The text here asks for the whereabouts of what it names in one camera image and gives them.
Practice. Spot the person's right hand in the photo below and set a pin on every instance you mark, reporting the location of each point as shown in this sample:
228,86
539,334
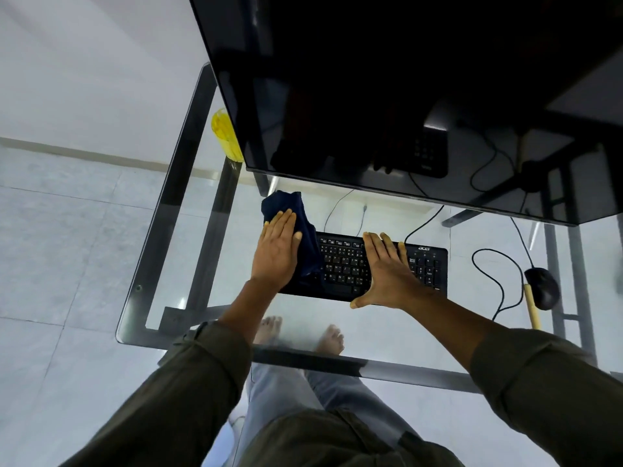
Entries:
389,277

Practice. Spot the black monitor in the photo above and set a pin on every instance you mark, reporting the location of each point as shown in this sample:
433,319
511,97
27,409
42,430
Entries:
389,68

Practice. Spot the black keyboard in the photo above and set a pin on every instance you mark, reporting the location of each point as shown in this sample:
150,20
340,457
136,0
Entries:
340,267

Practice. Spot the person's left hand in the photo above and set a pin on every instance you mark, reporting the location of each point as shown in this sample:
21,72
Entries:
275,257

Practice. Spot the person's left forearm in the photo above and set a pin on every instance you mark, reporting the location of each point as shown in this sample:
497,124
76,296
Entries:
248,311

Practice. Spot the dark blue cloth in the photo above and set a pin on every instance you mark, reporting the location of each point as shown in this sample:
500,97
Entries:
282,201

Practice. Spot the person's right forearm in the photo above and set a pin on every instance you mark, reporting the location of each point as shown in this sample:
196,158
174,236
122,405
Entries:
452,325

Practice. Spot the glass desk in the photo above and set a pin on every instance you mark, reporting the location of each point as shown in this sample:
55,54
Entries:
194,141

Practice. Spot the person's legs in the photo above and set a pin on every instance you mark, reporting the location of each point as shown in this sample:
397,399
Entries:
302,408

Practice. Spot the yellow plastic cup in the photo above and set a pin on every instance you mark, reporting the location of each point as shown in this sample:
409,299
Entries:
226,136

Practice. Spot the black computer mouse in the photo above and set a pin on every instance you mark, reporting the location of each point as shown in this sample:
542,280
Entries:
542,288

